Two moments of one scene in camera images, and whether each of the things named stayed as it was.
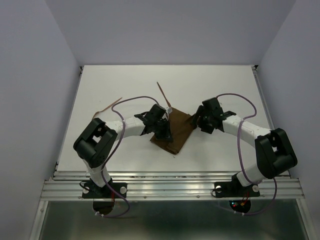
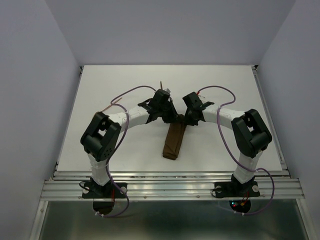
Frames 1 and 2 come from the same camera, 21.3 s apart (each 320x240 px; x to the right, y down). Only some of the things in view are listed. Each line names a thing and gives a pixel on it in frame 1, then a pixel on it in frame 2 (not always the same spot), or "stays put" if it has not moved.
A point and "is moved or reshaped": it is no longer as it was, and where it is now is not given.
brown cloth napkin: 181,124 is moved or reshaped
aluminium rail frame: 63,186 stays put
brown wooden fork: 107,107 stays put
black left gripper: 166,135 → 173,115
